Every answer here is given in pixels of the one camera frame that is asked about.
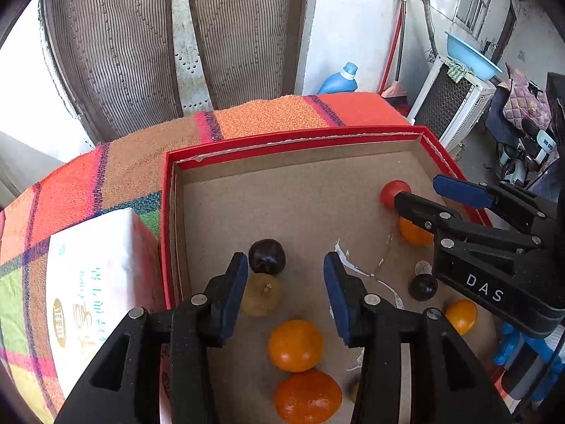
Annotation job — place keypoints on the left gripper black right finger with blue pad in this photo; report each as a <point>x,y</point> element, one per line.
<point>448,382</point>

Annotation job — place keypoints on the red shallow cardboard box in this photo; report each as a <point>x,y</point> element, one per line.
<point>315,192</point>

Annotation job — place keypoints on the far orange mandarin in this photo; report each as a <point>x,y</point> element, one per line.
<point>413,234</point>

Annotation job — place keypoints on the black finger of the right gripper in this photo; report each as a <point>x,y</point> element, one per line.
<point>445,223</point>

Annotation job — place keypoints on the red cherry tomato in box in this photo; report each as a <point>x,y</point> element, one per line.
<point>391,190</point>

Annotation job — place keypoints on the medium orange mandarin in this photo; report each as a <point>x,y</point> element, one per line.
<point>295,346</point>

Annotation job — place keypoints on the large orange mandarin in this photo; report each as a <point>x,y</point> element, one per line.
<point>311,396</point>

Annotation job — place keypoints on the white tissue pack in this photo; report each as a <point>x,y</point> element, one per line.
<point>96,272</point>

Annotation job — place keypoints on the colourful plaid tablecloth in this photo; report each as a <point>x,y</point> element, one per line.
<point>126,173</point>

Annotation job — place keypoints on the blue detergent bottle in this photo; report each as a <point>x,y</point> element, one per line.
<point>341,82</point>

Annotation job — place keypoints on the dark plum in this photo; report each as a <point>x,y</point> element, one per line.
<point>267,256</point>
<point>423,287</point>

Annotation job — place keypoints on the brown padded door curtain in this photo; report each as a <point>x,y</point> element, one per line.
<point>126,65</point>

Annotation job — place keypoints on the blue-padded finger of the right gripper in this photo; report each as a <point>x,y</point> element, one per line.
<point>525,211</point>

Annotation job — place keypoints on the light blue wash basin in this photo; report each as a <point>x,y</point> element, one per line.
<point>481,66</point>

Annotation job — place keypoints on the quilt-covered scooter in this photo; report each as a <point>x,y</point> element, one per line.
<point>520,121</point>

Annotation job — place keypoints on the small tan longan fruit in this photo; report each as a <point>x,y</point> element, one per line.
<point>353,389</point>

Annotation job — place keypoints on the brown kiwi-like fruit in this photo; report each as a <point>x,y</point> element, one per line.
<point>262,295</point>

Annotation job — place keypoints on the small yellow-orange mandarin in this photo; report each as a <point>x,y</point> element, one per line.
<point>462,315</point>

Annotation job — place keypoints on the green checked rag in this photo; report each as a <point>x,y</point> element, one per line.
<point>457,70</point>

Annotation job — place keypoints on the red handled broom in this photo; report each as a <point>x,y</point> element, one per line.
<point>397,39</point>

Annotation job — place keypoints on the white air conditioner unit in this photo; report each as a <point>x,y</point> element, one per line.
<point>450,109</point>

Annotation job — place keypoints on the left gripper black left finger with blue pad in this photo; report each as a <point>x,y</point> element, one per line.
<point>121,384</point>

